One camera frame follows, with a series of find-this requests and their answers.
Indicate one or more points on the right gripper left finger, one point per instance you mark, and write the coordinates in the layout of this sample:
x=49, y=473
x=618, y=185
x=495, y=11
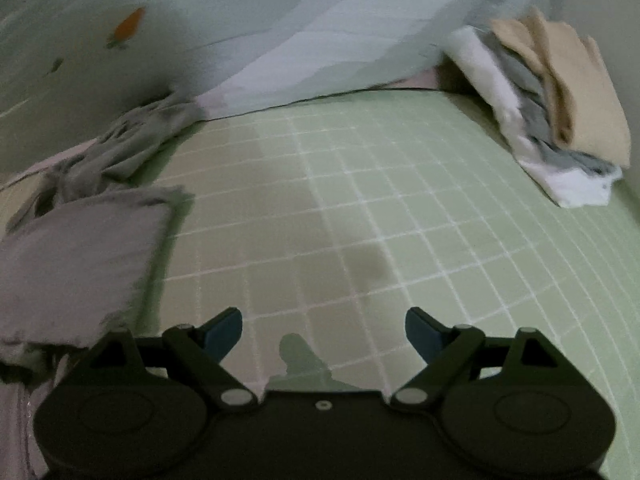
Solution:
x=194, y=356

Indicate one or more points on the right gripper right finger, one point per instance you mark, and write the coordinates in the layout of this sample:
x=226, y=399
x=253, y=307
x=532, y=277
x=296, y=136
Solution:
x=450, y=354

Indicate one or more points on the grey zip hoodie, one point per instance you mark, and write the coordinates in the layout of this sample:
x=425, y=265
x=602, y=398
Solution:
x=76, y=261

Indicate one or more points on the folded beige garment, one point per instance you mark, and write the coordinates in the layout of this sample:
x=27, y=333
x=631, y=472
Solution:
x=584, y=111

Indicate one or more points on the folded grey garment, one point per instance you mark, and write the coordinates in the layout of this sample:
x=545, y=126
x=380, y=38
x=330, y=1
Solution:
x=536, y=117

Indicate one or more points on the folded white garment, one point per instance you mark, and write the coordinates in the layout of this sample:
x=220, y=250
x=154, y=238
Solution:
x=571, y=188

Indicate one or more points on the light blue carrot-print sheet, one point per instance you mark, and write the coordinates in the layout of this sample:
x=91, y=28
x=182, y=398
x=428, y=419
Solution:
x=70, y=67

